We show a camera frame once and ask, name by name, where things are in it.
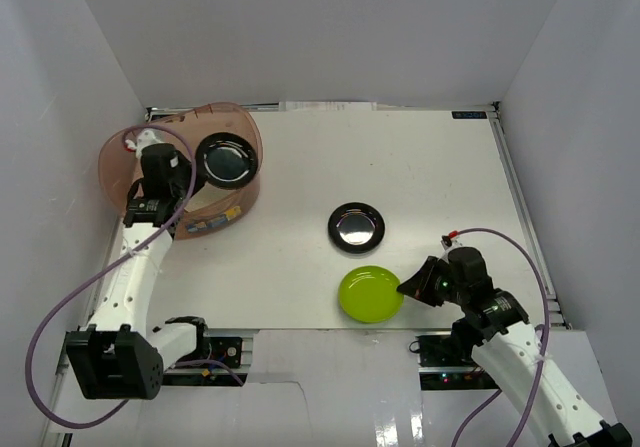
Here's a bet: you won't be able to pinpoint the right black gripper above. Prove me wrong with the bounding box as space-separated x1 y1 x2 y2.
397 257 468 308

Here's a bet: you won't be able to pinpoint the lime green plate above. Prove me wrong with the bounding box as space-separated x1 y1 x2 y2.
338 265 404 324

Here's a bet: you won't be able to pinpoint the glossy black plate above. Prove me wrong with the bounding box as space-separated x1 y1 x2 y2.
327 202 386 255
196 132 259 190

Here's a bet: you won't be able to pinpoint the peach orange plate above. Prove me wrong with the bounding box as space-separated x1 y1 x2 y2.
185 183 233 212

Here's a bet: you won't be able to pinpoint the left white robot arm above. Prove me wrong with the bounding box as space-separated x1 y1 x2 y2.
65 142 212 400

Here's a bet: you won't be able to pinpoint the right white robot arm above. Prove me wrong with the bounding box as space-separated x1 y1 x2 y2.
397 247 632 446

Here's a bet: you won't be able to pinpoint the pink translucent plastic bin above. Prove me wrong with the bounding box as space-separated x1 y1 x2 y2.
98 102 262 240

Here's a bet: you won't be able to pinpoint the papers at table back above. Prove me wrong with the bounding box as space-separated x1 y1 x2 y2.
278 101 377 112

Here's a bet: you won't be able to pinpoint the blue table label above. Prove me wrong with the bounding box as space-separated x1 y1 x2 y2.
451 111 487 120

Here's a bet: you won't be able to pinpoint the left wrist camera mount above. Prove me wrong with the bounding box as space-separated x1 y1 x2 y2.
124 129 164 159

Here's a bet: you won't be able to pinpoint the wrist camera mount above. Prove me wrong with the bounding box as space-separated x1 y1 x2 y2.
441 230 463 252
124 129 164 159

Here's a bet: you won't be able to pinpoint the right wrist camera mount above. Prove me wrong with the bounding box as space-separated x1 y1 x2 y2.
441 230 463 252

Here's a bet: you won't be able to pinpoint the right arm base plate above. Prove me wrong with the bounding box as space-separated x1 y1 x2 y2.
408 335 495 392

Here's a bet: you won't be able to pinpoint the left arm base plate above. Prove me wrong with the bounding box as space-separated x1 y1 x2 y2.
163 336 249 386

